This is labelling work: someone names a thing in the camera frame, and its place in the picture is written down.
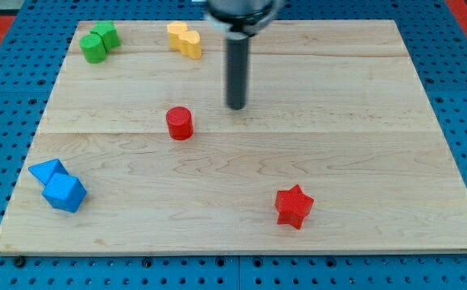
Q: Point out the red cylinder block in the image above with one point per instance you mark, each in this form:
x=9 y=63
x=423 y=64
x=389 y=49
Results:
x=179 y=123

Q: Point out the red star block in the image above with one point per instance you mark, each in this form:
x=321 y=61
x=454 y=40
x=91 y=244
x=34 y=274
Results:
x=293 y=206

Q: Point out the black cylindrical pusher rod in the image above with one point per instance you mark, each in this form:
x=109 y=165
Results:
x=237 y=60

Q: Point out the wooden board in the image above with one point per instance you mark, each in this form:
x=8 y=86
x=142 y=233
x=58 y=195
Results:
x=335 y=106

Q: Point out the yellow heart block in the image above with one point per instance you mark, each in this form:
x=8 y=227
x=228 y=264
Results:
x=190 y=44

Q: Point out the yellow hexagon block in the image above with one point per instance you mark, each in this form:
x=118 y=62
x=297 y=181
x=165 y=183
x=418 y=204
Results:
x=174 y=30

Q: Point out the green hexagon block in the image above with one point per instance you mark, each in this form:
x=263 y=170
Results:
x=108 y=34

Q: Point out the green cylinder block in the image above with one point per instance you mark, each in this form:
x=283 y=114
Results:
x=93 y=48

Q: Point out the blue cube block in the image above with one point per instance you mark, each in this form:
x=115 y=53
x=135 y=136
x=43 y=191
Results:
x=64 y=192

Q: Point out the blue triangle block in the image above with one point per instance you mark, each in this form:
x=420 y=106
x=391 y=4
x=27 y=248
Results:
x=44 y=171

